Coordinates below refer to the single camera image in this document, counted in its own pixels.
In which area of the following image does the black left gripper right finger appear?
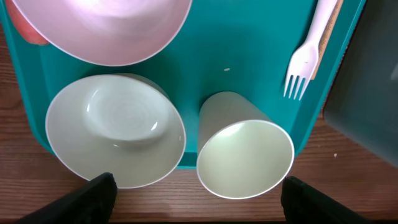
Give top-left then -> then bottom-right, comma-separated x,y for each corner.
281,176 -> 370,224

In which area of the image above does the wooden chopstick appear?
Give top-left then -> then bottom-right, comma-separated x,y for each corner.
311,0 -> 343,80

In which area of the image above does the pink bowl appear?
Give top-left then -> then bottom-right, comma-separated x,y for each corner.
14,0 -> 192,67

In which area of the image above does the white plastic cup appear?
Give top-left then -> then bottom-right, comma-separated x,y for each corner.
197,91 -> 295,200

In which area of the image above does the light green bowl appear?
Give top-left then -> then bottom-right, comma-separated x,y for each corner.
45,73 -> 187,189

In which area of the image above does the teal plastic tray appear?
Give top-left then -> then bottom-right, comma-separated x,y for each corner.
1,0 -> 364,169

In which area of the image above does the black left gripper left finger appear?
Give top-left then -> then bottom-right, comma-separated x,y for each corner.
17,172 -> 118,224

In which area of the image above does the grey dishwasher rack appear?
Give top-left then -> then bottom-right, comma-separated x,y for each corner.
324,0 -> 397,166

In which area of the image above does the orange carrot piece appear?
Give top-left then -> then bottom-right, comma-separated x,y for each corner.
5,0 -> 49,45

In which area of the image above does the white plastic fork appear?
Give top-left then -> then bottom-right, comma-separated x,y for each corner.
284,0 -> 338,100

